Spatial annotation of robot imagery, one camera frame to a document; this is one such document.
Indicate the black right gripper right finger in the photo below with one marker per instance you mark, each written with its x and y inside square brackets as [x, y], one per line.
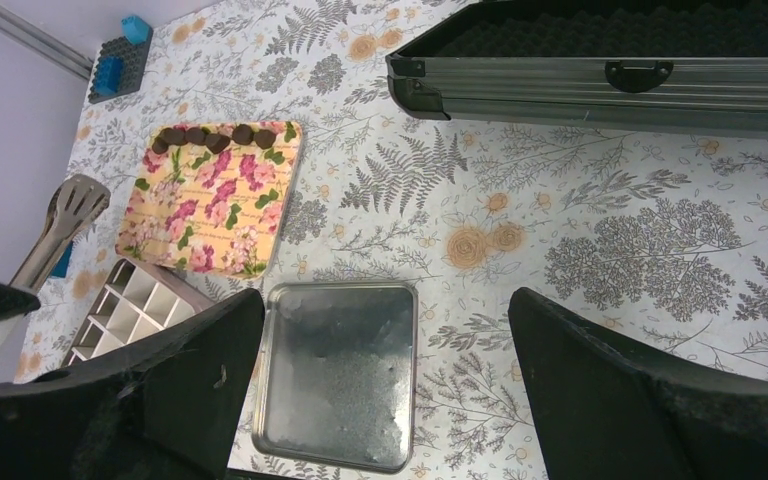
[606, 406]

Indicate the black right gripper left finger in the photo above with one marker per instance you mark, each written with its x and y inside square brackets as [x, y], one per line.
[165, 407]

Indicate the white handled metal tongs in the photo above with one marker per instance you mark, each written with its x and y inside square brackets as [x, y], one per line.
[76, 203]

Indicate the pink divided chocolate box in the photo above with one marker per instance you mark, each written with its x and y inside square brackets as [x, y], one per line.
[137, 300]

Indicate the dark chocolate piece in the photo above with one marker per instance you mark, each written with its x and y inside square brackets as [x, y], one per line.
[173, 136]
[264, 138]
[159, 146]
[196, 136]
[217, 143]
[242, 134]

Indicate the blue lego brick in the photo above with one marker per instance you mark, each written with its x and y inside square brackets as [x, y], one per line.
[136, 30]
[60, 269]
[108, 75]

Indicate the silver metal tin lid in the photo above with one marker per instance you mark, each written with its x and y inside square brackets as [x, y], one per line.
[337, 378]

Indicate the floral rectangular tray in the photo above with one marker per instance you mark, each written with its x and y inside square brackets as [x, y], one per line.
[198, 212]

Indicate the black poker chip case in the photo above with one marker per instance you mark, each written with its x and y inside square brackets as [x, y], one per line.
[660, 66]

